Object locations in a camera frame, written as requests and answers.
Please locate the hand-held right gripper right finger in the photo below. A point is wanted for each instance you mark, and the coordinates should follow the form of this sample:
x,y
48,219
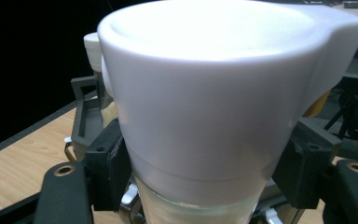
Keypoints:
x,y
304,168

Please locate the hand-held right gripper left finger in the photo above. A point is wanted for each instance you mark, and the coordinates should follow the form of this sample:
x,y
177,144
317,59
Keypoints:
x,y
105,168

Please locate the white plastic bottle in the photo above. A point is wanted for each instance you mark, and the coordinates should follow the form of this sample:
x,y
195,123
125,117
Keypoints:
x,y
199,109

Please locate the glass jar with gray lid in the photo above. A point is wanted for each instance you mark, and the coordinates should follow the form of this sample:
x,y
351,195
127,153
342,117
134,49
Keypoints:
x,y
93,49

